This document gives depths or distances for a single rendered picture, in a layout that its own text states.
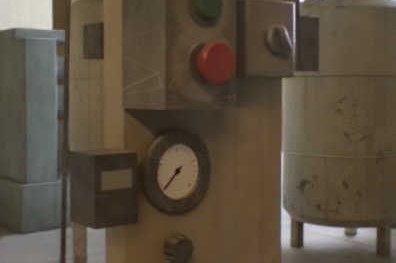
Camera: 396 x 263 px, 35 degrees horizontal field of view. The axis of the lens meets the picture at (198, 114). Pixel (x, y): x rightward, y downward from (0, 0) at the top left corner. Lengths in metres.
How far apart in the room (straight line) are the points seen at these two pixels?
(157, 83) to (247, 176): 0.22
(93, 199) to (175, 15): 0.19
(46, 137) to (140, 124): 6.10
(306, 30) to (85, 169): 0.40
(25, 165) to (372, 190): 3.43
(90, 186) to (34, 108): 6.07
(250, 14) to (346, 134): 4.84
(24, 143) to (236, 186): 5.98
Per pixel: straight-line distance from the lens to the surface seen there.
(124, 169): 0.62
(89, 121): 3.99
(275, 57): 0.70
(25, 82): 6.64
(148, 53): 0.61
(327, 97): 5.50
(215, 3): 0.61
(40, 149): 6.73
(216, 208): 0.74
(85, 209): 0.62
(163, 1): 0.59
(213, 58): 0.59
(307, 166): 5.62
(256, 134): 0.77
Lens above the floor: 1.49
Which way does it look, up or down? 2 degrees down
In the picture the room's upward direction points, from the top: straight up
